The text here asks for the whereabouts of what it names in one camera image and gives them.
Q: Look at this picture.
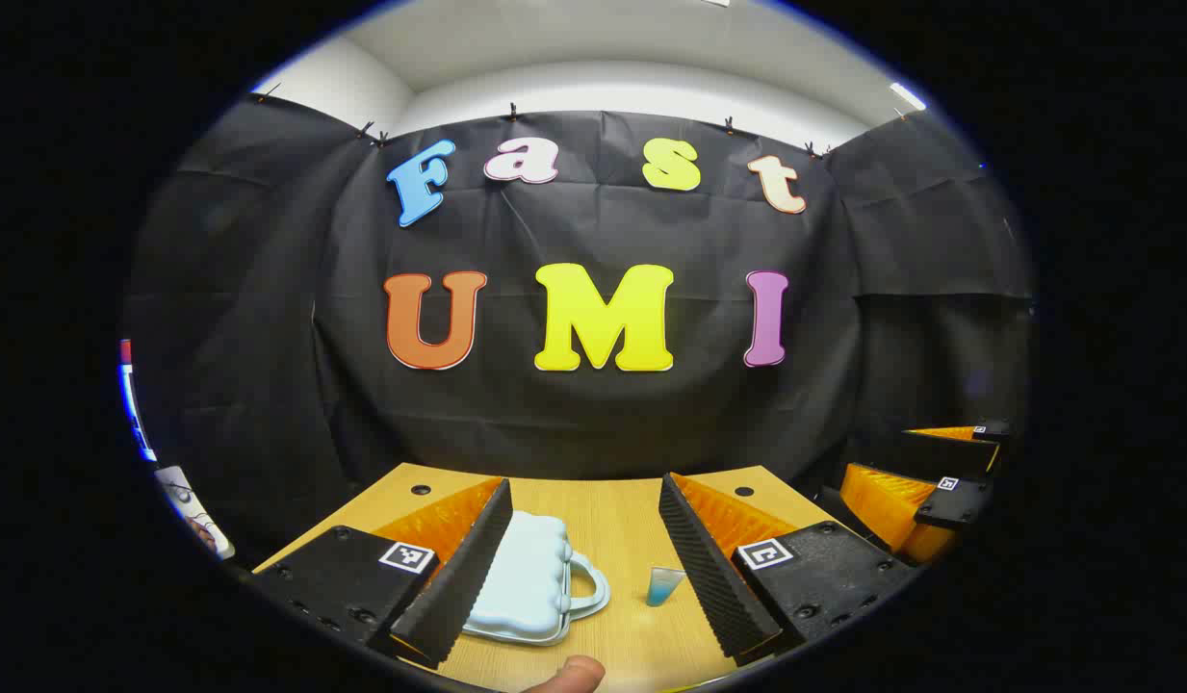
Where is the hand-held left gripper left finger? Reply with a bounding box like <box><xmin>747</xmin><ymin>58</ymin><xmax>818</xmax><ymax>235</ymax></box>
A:
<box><xmin>251</xmin><ymin>476</ymin><xmax>514</xmax><ymax>672</ymax></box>

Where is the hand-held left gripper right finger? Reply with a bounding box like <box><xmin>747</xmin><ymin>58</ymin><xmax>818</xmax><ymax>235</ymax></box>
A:
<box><xmin>658</xmin><ymin>472</ymin><xmax>926</xmax><ymax>667</ymax></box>

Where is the blue capped gradient bottle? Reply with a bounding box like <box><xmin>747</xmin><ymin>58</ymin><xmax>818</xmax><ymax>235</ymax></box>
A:
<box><xmin>646</xmin><ymin>566</ymin><xmax>688</xmax><ymax>608</ymax></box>

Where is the light blue suitcase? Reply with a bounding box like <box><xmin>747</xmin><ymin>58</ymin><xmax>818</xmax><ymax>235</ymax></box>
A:
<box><xmin>461</xmin><ymin>510</ymin><xmax>611</xmax><ymax>646</ymax></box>

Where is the black backdrop cloth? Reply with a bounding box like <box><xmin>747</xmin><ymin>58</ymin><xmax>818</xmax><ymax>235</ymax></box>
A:
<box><xmin>121</xmin><ymin>93</ymin><xmax>1037</xmax><ymax>569</ymax></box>

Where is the white printed object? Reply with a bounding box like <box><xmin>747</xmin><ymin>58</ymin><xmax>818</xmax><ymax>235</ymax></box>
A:
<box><xmin>155</xmin><ymin>466</ymin><xmax>236</xmax><ymax>561</ymax></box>

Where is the blue red edged panel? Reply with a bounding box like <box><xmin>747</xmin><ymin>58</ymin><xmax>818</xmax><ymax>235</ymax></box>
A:
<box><xmin>118</xmin><ymin>337</ymin><xmax>158</xmax><ymax>465</ymax></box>

